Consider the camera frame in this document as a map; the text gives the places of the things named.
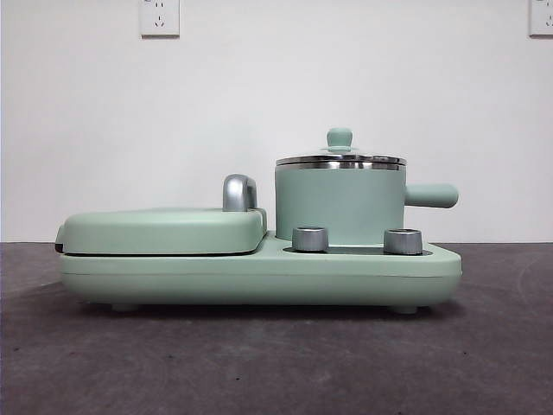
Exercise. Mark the glass pot lid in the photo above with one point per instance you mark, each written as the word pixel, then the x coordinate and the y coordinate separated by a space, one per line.
pixel 341 137

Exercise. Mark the silver control knob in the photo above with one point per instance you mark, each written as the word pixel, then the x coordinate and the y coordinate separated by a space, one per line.
pixel 402 241
pixel 310 239

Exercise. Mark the green breakfast machine base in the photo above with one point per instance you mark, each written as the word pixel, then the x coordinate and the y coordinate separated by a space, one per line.
pixel 216 276

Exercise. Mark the white wall socket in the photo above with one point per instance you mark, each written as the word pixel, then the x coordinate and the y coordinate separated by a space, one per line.
pixel 159 19
pixel 542 19

